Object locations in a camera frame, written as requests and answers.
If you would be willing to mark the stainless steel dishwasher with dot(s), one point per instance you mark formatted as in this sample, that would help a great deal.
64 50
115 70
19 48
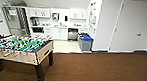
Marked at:
73 34

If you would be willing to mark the green foosball gaming table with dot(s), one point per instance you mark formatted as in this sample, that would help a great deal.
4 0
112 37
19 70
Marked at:
22 51

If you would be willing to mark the grey bin with black lid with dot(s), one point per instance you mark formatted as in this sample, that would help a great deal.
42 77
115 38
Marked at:
83 35

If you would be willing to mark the grey bin with blue lid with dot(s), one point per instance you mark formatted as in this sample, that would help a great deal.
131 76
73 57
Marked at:
86 44

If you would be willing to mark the white three-drawer unit wide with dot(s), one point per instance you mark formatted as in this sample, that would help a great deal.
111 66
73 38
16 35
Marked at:
82 30

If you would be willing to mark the white two-door sink cabinet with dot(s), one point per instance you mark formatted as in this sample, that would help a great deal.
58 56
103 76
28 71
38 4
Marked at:
60 33

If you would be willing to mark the white three-drawer unit narrow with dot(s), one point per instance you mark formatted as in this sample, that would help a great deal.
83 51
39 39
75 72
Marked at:
47 31

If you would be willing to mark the built-in black microwave oven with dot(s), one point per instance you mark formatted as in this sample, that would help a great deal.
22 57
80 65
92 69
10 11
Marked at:
37 29

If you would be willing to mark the dark coffee machine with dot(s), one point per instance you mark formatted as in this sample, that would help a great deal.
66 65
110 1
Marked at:
34 21

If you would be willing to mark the white room door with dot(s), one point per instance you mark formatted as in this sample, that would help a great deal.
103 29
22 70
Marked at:
129 27

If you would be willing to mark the white four-door wall cabinet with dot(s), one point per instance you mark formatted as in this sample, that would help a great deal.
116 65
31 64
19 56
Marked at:
78 14

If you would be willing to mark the colourful wall poster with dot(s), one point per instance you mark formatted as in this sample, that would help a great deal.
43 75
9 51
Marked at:
92 18

